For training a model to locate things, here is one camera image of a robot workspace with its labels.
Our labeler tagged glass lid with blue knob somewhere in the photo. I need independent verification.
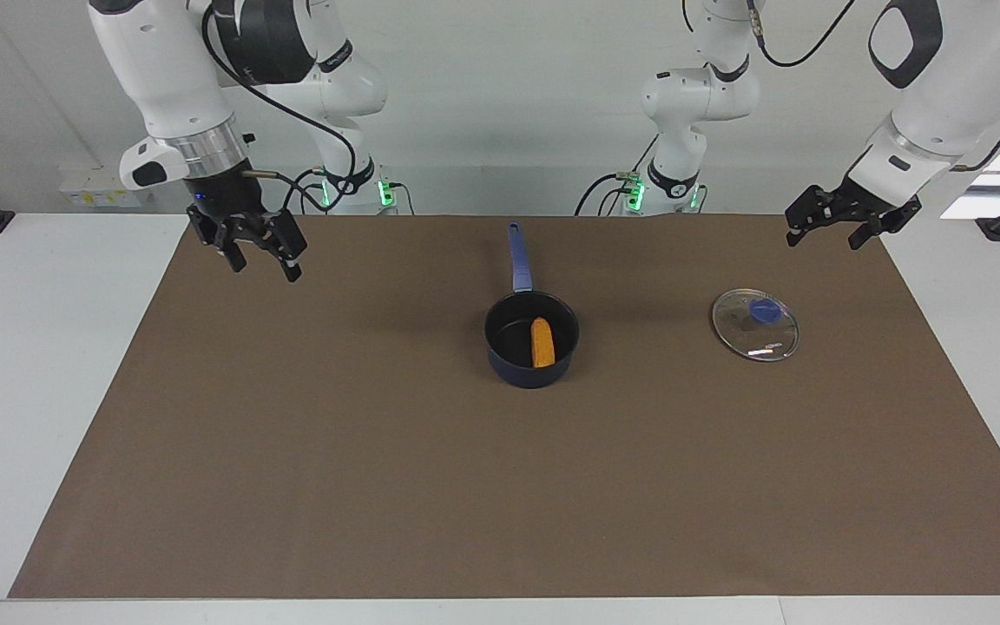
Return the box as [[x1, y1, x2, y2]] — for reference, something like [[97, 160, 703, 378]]
[[711, 288, 800, 363]]

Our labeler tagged white wall socket box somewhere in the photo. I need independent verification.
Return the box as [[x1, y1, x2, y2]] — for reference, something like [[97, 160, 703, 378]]
[[58, 167, 152, 209]]

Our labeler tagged black left base cable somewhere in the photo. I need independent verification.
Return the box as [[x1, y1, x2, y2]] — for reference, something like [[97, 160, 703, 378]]
[[574, 133, 662, 216]]

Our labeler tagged blue pot with handle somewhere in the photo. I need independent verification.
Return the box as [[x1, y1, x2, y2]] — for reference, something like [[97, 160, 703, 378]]
[[484, 222, 581, 389]]

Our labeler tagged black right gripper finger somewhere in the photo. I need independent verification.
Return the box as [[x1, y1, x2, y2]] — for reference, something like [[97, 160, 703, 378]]
[[250, 212, 308, 284], [187, 208, 248, 275]]

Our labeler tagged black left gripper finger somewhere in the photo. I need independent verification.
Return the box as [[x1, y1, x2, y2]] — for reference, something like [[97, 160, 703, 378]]
[[847, 196, 923, 252], [784, 184, 841, 249]]

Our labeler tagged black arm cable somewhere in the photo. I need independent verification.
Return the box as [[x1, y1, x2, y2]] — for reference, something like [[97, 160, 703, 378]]
[[201, 7, 356, 214], [747, 0, 857, 69]]

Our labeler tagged brown table mat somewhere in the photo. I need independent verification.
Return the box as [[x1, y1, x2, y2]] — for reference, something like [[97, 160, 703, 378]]
[[8, 214, 1000, 600]]

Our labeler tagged yellow corn cob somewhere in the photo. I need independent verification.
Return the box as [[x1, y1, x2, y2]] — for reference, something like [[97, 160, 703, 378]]
[[531, 317, 556, 369]]

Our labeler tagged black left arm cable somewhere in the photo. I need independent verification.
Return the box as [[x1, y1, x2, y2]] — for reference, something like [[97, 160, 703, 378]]
[[747, 0, 857, 69]]

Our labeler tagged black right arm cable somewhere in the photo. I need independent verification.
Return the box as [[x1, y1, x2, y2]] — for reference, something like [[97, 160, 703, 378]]
[[201, 7, 356, 214]]

